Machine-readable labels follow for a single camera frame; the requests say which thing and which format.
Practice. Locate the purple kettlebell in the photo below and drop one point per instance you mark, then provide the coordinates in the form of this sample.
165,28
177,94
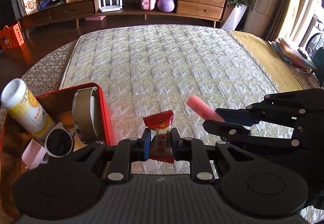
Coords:
166,5

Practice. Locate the pink plastic tray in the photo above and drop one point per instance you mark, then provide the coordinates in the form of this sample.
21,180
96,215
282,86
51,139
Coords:
34,154

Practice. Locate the white wifi router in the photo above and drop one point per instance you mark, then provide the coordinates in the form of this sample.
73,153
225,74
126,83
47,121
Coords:
110,5

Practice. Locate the round gold tin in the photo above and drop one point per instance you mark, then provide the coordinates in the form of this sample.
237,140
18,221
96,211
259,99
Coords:
86,115

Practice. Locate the red metal tin box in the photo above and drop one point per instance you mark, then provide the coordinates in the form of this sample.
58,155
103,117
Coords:
14,137

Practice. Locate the red candy wrapper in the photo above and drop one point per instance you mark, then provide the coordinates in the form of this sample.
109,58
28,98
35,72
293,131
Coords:
160,147

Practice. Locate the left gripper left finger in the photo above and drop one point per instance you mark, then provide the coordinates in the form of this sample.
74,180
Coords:
128,151

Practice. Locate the quilted table mat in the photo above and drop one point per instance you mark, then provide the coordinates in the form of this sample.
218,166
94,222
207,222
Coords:
144,70

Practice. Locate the white round sunglasses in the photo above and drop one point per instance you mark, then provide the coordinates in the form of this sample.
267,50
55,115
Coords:
59,141

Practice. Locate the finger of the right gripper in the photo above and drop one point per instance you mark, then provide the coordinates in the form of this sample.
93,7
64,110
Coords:
225,130
237,116

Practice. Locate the white yellow cylinder bottle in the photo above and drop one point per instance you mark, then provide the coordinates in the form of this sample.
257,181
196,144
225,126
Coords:
25,108

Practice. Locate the snack box with cartoon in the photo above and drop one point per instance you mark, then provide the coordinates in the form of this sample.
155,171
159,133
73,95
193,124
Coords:
30,6

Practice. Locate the orange gift box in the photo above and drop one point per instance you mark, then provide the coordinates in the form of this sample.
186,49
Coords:
11,37

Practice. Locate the pink small case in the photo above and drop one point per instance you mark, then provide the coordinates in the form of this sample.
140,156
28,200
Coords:
148,4

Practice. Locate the wooden tv cabinet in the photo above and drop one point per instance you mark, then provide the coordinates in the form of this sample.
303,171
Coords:
212,10

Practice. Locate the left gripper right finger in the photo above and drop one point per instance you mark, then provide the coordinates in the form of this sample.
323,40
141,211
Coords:
196,153

